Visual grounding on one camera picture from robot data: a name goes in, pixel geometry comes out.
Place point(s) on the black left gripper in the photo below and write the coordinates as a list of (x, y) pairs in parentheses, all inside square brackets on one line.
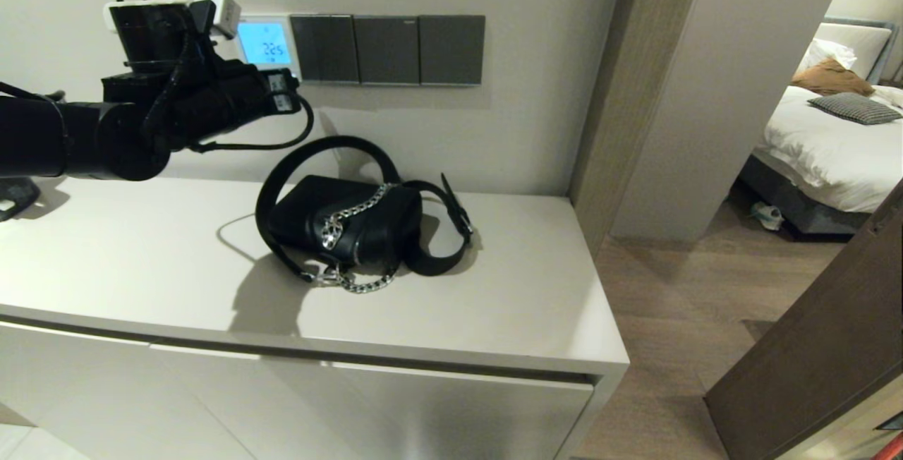
[(215, 99)]

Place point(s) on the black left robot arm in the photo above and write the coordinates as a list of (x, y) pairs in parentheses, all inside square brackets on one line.
[(56, 139)]

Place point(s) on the white wall thermostat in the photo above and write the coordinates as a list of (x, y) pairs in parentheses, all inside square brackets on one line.
[(267, 42)]

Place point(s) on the white sideboard cabinet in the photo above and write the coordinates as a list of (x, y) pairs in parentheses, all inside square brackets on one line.
[(458, 291)]

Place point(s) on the black plastic stand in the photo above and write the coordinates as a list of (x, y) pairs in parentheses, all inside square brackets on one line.
[(13, 200)]

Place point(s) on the wood-grain door jamb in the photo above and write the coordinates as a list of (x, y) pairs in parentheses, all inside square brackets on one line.
[(635, 93)]

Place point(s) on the wide white cabinet door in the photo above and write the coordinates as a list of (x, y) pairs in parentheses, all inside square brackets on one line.
[(437, 418)]

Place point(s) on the pale slipper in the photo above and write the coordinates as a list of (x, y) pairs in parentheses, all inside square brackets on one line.
[(767, 215)]

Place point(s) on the bed with white bedding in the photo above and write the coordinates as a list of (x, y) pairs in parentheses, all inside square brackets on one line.
[(797, 206)]

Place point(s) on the white duvet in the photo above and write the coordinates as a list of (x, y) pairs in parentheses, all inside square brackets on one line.
[(825, 155)]

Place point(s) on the brown cushion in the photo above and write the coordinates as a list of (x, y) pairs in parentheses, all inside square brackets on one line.
[(832, 77)]

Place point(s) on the houndstooth patterned cushion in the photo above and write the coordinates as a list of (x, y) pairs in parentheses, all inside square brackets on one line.
[(853, 107)]

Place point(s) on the white pillow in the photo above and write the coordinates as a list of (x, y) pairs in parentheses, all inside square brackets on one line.
[(857, 42)]

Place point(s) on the dark brown wooden door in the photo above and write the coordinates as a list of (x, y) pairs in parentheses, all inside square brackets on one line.
[(811, 347)]

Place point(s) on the red object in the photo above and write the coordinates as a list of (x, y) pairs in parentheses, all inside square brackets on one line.
[(890, 451)]

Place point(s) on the grey three-rocker wall switch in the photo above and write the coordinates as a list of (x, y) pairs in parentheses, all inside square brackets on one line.
[(324, 49)]

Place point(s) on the grey wall switch panel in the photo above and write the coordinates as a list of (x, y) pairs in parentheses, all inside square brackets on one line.
[(386, 49), (451, 50)]

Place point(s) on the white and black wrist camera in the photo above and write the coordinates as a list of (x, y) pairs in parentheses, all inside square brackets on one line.
[(152, 31)]

